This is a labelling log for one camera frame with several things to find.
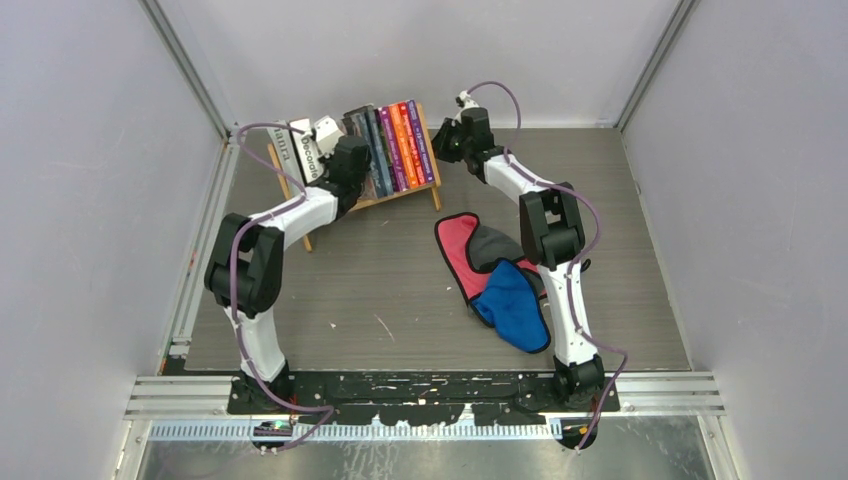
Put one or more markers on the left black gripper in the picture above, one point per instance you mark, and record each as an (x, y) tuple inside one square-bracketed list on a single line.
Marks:
[(328, 161)]

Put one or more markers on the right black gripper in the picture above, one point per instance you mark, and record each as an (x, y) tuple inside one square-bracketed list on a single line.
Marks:
[(446, 127)]

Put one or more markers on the white Decorate Furniture book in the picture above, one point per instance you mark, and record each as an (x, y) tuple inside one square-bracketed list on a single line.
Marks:
[(309, 156)]

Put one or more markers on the pale book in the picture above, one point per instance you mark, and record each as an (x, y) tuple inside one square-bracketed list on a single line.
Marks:
[(356, 125)]

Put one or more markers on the purple illustrated book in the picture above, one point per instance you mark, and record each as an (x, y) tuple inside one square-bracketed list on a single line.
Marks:
[(393, 149)]

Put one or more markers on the purple 52-Storey Treehouse book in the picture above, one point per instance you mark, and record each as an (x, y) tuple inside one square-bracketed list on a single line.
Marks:
[(420, 137)]

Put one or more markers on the wooden book rack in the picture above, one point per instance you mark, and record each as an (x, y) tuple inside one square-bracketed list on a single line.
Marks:
[(290, 192)]

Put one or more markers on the grey Iantra book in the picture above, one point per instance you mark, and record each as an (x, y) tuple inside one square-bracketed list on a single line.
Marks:
[(285, 146)]

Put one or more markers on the dark Nineteen Eighty-Four book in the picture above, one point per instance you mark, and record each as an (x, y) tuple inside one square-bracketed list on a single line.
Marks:
[(386, 187)]

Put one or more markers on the orange 78-Storey Treehouse book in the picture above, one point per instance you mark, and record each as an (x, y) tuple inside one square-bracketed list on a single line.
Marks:
[(403, 146)]

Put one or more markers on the red white illustrated book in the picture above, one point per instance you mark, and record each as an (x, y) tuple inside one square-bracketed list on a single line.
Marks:
[(412, 144)]

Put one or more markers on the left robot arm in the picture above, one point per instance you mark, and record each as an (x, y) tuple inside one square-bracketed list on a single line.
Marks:
[(245, 269)]

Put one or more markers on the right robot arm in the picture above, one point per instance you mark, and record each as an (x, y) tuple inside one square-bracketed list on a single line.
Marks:
[(553, 239)]

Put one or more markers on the red grey cloth bib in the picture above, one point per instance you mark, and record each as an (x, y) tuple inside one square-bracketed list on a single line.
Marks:
[(491, 268)]

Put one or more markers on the blue oven mitt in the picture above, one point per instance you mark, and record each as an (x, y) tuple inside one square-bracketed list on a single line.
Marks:
[(513, 311)]

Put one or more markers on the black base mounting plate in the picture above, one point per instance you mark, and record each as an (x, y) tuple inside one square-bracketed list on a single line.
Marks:
[(425, 398)]

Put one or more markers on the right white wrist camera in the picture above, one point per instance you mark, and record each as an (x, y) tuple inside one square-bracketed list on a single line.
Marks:
[(465, 101)]

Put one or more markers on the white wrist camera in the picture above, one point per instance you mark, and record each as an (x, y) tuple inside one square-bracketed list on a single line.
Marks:
[(465, 101), (326, 133)]

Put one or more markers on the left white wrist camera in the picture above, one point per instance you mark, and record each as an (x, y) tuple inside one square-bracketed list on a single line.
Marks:
[(326, 133)]

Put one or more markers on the slotted cable duct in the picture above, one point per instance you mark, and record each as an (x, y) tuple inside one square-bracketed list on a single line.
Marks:
[(256, 431)]

